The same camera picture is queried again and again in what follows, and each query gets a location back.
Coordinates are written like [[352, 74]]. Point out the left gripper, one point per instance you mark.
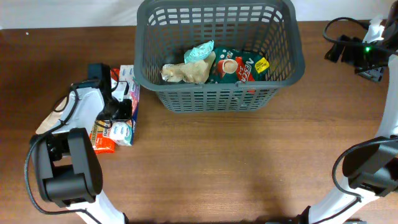
[[125, 116]]

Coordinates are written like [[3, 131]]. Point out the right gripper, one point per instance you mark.
[[349, 55]]

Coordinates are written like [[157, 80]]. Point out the Kleenex tissue multipack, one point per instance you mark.
[[122, 131]]

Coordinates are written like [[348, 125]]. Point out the San Remo spaghetti packet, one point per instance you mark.
[[101, 142]]

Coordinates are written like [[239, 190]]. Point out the beige paper pouch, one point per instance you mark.
[[54, 116], [191, 72]]

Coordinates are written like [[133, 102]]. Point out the teal small snack packet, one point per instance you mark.
[[199, 52]]

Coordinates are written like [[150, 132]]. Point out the green Nescafe coffee bag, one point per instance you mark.
[[232, 66]]

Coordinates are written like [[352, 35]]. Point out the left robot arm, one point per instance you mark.
[[62, 173]]

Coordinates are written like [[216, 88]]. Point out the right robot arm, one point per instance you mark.
[[366, 171]]

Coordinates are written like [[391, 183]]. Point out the grey plastic basket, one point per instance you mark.
[[167, 29]]

